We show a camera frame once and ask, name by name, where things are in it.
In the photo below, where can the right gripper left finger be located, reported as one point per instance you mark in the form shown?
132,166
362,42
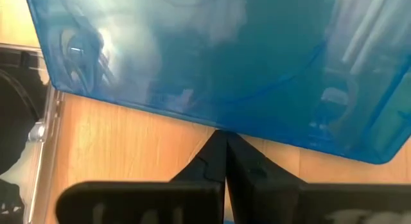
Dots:
192,201

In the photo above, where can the clear jewel case black inlay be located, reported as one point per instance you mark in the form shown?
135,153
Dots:
19,121

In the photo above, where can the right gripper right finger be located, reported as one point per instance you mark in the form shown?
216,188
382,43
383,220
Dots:
273,201

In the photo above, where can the blue jewel case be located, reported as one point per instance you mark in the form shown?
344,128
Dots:
224,63

